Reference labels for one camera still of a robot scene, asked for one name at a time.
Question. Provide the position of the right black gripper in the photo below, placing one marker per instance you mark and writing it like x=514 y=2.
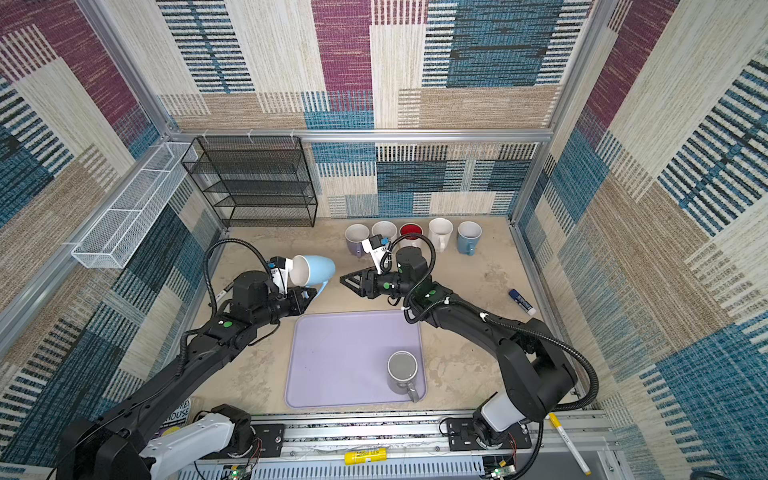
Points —
x=368 y=282

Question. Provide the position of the aluminium rail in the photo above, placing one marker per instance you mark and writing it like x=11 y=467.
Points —
x=404 y=433

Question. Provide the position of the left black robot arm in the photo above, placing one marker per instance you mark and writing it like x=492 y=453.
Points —
x=123 y=444

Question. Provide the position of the black wire shelf rack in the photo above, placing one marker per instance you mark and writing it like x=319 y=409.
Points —
x=262 y=181

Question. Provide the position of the yellow cylinder tube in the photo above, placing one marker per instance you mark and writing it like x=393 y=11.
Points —
x=366 y=456

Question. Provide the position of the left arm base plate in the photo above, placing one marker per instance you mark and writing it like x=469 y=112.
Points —
x=266 y=441

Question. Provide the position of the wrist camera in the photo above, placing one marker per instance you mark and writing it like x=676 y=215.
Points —
x=280 y=269
x=377 y=247

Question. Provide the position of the cream mug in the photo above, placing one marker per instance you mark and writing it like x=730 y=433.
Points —
x=385 y=229

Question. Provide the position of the white wire mesh basket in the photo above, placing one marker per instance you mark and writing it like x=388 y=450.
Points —
x=117 y=234

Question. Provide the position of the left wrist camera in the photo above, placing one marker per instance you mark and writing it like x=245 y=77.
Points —
x=280 y=269

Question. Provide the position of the purple mug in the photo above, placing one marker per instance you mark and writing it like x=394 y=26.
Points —
x=355 y=234

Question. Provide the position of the white slotted cable duct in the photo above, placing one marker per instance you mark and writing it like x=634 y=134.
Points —
x=438 y=467

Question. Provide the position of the lavender plastic tray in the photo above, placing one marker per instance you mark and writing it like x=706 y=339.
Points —
x=341 y=359

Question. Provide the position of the light blue mug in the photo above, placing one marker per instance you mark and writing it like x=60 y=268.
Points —
x=312 y=270

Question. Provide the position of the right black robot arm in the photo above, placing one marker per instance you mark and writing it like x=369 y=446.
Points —
x=540 y=373

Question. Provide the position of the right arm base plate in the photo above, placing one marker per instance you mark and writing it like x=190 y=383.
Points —
x=462 y=436

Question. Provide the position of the teal blue square mug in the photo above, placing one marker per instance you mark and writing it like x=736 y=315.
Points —
x=469 y=234

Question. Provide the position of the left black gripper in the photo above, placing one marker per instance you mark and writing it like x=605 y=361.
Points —
x=299 y=303

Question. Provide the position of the black marker pen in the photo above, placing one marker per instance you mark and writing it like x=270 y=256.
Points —
x=222 y=294

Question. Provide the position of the blue white glue stick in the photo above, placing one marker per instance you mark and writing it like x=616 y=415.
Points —
x=522 y=302

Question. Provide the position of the grey mug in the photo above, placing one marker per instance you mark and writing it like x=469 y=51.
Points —
x=402 y=369

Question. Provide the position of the white tall mug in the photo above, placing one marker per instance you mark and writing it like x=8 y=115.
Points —
x=440 y=231

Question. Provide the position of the white round mug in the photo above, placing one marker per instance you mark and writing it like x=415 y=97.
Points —
x=411 y=235

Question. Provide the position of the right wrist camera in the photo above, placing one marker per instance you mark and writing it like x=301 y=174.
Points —
x=377 y=247

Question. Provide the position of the white yellow pen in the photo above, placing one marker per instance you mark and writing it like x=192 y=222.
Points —
x=556 y=424

